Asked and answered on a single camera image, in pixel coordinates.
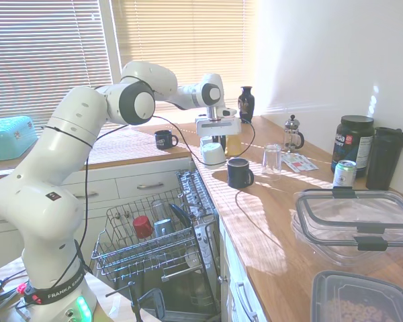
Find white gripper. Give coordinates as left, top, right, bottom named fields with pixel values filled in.
left=195, top=117, right=242, bottom=150

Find large white mug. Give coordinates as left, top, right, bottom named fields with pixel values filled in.
left=199, top=142, right=227, bottom=170

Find yellow mug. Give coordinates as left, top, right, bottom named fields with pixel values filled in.
left=225, top=133, right=243, bottom=157

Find plain dark blue mug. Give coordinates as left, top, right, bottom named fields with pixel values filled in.
left=226, top=158, right=255, bottom=189

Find dark blue printed mug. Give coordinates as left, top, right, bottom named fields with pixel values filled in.
left=154, top=129, right=179, bottom=150

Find dishwasher rack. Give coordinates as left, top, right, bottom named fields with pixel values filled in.
left=130, top=169, right=222, bottom=319

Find pale blue striped mug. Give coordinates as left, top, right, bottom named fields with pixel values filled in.
left=153, top=218, right=175, bottom=238

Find red mug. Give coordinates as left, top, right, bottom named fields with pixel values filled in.
left=132, top=215, right=154, bottom=239

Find dark blue decorated vase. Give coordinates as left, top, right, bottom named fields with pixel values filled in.
left=238, top=86, right=256, bottom=124

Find grey cutlery tray rack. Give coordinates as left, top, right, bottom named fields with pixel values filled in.
left=176, top=169, right=220, bottom=219

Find clear glass tumbler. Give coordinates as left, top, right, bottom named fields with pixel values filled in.
left=261, top=144, right=283, bottom=177

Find glass French press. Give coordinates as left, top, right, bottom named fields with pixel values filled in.
left=283, top=114, right=305, bottom=154

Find paper leaflets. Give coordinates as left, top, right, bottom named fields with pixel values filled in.
left=281, top=152, right=320, bottom=172

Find clear drinking glass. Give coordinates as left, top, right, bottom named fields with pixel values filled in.
left=150, top=199, right=166, bottom=219

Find beige slatted window blind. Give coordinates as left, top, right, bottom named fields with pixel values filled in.
left=111, top=0, right=260, bottom=117
left=0, top=0, right=114, bottom=123

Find white green drink can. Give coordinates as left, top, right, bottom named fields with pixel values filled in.
left=332, top=160, right=357, bottom=189

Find black protein powder jar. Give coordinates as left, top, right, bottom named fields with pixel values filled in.
left=331, top=115, right=375, bottom=178

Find clear container with clip lid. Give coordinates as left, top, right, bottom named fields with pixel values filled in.
left=294, top=189, right=403, bottom=252

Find clear plastic container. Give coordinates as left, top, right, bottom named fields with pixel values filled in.
left=290, top=209, right=403, bottom=276

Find black shaker bottle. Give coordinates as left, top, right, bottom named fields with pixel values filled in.
left=365, top=126, right=403, bottom=191

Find teal plastic basket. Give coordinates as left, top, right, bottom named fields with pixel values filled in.
left=0, top=115, right=38, bottom=162

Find grey lidded food container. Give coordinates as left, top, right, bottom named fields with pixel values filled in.
left=310, top=270, right=403, bottom=322

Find grey wire dish rack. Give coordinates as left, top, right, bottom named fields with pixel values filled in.
left=91, top=187, right=202, bottom=279

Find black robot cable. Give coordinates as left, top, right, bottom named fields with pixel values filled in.
left=42, top=110, right=286, bottom=322

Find black camera stand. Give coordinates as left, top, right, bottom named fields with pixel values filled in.
left=105, top=280, right=164, bottom=322

